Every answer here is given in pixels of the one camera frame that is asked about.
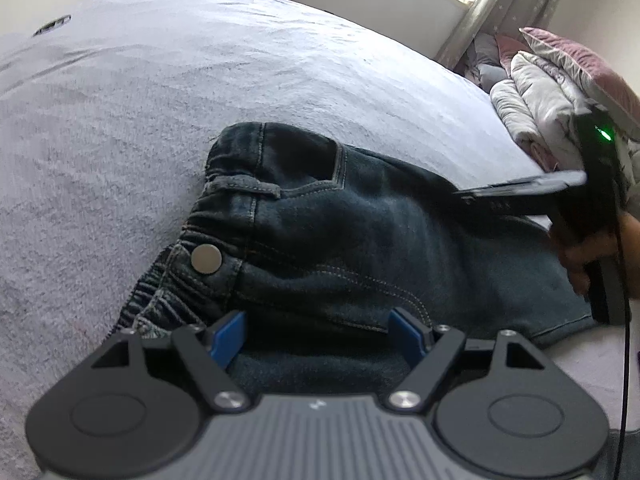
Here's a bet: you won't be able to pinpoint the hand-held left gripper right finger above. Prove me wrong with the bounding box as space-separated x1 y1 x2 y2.
387 308 543 413

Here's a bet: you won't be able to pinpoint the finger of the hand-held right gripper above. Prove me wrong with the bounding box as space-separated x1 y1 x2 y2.
452 170 588 217

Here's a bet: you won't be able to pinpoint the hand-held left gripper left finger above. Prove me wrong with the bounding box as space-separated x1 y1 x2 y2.
92 310 250 413

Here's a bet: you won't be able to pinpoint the dark blue jeans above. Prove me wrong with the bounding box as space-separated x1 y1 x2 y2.
107 121 601 396

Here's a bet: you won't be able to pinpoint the person's right hand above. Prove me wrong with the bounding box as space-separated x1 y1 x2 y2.
550 207 640 297

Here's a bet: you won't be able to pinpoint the folded floral quilt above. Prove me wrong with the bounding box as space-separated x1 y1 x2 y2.
489 50 640 196

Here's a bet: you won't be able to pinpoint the pink pillow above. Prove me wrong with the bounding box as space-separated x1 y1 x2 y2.
519 26 640 142

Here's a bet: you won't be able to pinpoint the grey cloth pile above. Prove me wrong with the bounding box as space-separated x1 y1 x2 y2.
462 32 516 92

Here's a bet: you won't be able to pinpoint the grey patterned curtain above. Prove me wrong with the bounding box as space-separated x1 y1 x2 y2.
434 0 576 72

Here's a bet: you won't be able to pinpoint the bed with grey sheet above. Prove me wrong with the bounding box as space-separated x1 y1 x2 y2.
0 0 640 480

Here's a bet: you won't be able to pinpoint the small dark flat object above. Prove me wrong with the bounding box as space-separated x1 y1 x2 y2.
32 15 72 37

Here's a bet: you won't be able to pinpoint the black cable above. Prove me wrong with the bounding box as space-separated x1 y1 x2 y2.
612 295 633 480

